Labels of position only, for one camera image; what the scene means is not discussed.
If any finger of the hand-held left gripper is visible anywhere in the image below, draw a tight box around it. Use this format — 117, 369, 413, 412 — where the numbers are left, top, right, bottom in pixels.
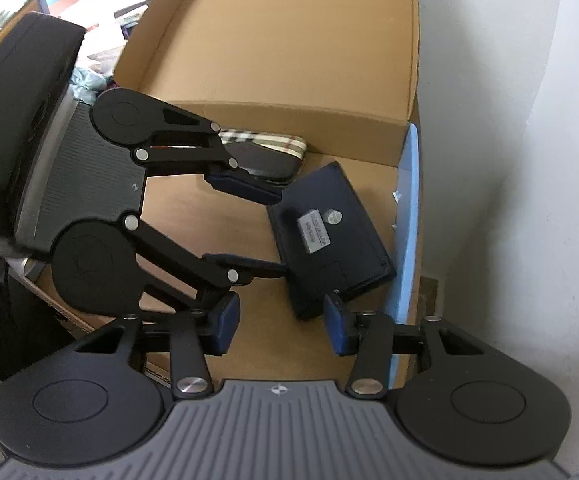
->
124, 213, 289, 313
134, 101, 284, 206

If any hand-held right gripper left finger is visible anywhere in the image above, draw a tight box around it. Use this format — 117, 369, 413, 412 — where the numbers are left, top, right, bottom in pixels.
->
73, 292, 243, 402

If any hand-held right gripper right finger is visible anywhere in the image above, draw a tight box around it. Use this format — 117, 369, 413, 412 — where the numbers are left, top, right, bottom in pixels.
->
323, 294, 501, 402

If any plaid glasses case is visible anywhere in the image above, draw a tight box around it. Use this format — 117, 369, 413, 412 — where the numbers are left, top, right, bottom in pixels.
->
218, 129, 309, 187

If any black rectangular device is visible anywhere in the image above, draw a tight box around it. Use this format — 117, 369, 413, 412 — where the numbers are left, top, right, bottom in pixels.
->
266, 161, 398, 322

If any brown cardboard box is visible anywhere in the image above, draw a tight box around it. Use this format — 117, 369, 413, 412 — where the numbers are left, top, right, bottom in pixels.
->
24, 0, 424, 393

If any teal cloth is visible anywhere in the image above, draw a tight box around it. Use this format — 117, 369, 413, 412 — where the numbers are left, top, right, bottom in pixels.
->
68, 66, 116, 105

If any light blue board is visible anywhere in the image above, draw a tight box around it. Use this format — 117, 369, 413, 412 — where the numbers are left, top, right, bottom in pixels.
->
386, 122, 421, 392

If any black bag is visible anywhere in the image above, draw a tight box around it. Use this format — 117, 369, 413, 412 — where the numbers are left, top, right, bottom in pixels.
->
0, 254, 98, 382

